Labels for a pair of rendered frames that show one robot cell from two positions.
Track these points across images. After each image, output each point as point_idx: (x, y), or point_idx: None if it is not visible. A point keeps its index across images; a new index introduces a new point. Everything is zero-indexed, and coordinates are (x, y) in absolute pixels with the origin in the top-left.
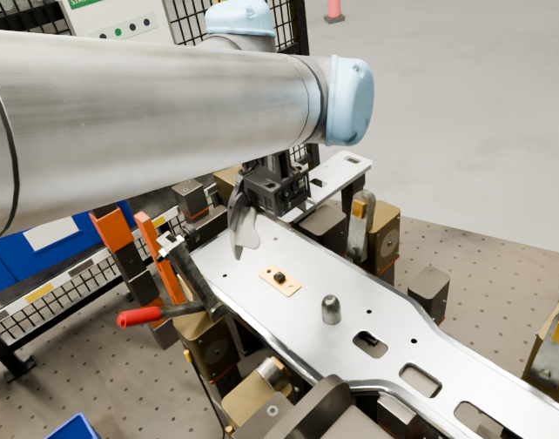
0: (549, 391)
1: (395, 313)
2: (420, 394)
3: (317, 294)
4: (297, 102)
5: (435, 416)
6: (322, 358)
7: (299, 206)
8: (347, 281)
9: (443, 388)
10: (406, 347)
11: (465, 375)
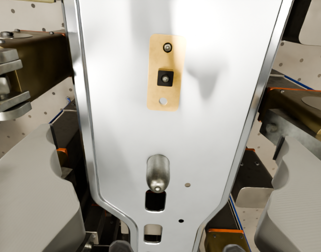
0: (206, 250)
1: (200, 201)
2: (142, 238)
3: (174, 134)
4: None
5: (134, 250)
6: (112, 182)
7: (275, 161)
8: (214, 149)
9: (157, 244)
10: (171, 219)
11: (175, 248)
